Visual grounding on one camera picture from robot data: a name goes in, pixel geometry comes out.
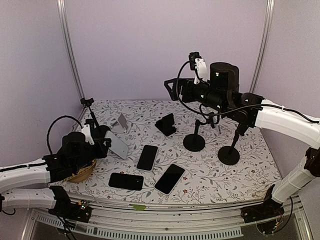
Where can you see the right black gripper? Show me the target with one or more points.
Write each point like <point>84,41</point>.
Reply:
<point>186,82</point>

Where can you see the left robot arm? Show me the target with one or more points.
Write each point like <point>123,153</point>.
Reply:
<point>48,169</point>

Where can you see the white phone dual camera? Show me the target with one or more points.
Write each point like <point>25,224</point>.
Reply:
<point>117,146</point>

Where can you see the black folding phone stand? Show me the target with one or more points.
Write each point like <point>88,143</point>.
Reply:
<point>166,125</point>

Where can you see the right aluminium frame post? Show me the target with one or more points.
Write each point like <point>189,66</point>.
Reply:
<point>270,4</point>

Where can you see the woven bamboo basket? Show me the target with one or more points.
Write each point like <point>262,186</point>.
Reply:
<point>83,173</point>

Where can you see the left aluminium frame post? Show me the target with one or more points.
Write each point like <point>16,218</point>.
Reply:
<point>62,13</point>

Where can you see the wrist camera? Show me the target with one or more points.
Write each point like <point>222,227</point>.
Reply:
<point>86,131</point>
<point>199,66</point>

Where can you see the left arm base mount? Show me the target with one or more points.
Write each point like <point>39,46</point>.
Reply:
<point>79,211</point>

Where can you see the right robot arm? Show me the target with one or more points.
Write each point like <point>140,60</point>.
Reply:
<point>217,87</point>

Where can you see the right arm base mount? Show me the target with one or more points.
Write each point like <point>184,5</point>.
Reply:
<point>267,209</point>

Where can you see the front aluminium rail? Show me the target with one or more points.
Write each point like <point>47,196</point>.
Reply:
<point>117,220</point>

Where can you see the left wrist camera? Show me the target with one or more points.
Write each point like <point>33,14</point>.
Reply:
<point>86,131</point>

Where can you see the silver phone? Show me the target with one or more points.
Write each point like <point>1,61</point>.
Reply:
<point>218,128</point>

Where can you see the floral table mat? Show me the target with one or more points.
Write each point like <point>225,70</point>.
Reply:
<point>205,180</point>

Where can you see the aluminium frame post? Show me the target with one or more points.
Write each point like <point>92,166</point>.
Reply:
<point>62,13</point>
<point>270,4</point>

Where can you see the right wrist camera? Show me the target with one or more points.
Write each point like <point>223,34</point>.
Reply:
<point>199,66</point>

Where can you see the green tape piece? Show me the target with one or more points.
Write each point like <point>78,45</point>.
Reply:
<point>138,207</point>

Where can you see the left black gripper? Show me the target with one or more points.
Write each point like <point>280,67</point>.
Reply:
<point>102,149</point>

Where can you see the black round phone stand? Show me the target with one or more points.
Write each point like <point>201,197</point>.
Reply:
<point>195,142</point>
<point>95,117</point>
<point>229,155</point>

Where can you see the white-edged phone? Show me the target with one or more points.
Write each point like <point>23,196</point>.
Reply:
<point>169,179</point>
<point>147,158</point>

